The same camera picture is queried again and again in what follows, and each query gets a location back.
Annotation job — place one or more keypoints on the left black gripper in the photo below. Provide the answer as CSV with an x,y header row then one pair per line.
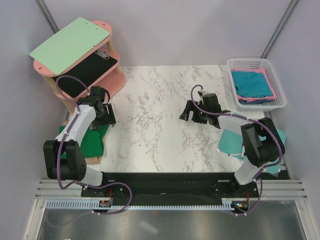
x,y
109,119

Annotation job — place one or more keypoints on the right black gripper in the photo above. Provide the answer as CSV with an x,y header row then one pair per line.
x,y
191,106

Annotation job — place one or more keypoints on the green t shirt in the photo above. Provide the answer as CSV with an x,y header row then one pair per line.
x,y
92,144

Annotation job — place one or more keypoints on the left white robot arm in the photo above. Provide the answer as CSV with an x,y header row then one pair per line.
x,y
64,159

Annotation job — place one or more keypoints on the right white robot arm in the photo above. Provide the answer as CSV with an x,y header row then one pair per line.
x,y
262,142

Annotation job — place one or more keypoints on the pink tiered shelf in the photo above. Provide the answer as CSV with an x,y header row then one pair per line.
x,y
112,80

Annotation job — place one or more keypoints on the beige folded t shirt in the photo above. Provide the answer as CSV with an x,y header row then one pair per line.
x,y
93,160

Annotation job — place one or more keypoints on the teal cutting board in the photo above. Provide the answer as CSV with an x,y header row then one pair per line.
x,y
231,143

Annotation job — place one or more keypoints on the black clipboard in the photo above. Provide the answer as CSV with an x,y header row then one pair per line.
x,y
87,71

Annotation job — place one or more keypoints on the pink t shirt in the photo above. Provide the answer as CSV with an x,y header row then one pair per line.
x,y
251,101

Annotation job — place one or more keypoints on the white plastic basket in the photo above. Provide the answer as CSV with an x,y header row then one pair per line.
x,y
258,65

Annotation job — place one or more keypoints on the red capped marker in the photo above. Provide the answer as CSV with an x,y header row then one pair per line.
x,y
243,151

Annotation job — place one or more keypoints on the blue t shirt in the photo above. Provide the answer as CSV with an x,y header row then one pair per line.
x,y
250,84

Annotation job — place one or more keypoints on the light green board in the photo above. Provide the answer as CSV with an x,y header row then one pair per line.
x,y
69,46

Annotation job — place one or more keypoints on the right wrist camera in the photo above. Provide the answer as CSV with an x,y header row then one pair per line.
x,y
210,103

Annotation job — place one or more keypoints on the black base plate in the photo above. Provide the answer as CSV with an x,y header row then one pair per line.
x,y
164,189

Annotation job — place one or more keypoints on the white slotted cable duct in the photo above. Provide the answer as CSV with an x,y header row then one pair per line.
x,y
96,204

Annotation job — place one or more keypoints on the aluminium rail frame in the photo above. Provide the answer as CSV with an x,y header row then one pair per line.
x,y
281,212

